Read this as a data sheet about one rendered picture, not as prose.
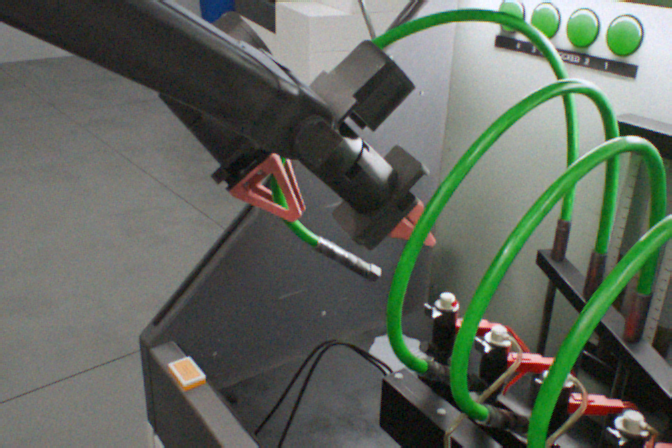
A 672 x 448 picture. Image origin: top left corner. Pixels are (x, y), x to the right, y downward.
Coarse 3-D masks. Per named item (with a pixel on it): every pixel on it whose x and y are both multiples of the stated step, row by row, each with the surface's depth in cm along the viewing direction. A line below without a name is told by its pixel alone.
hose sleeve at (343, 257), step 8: (320, 240) 82; (328, 240) 82; (320, 248) 82; (328, 248) 82; (336, 248) 82; (328, 256) 83; (336, 256) 83; (344, 256) 83; (352, 256) 84; (344, 264) 83; (352, 264) 84; (360, 264) 84; (368, 264) 85; (360, 272) 84; (368, 272) 85
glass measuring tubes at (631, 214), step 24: (624, 120) 84; (648, 120) 84; (624, 168) 86; (624, 192) 89; (648, 192) 84; (624, 216) 89; (648, 216) 87; (624, 240) 88; (624, 288) 90; (624, 312) 93; (648, 312) 90; (648, 336) 91; (600, 360) 95; (648, 408) 90
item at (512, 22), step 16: (432, 16) 73; (448, 16) 73; (464, 16) 74; (480, 16) 74; (496, 16) 74; (512, 16) 75; (400, 32) 73; (416, 32) 73; (528, 32) 76; (544, 48) 77; (560, 64) 78; (560, 80) 79; (576, 112) 82; (576, 128) 82; (576, 144) 83; (576, 160) 84; (272, 176) 77; (272, 192) 78; (288, 208) 79; (560, 208) 88; (288, 224) 80; (560, 224) 88; (304, 240) 81
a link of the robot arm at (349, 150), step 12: (360, 120) 63; (348, 132) 64; (348, 144) 64; (360, 144) 65; (336, 156) 63; (348, 156) 64; (312, 168) 64; (324, 168) 64; (336, 168) 64; (348, 168) 65; (324, 180) 66
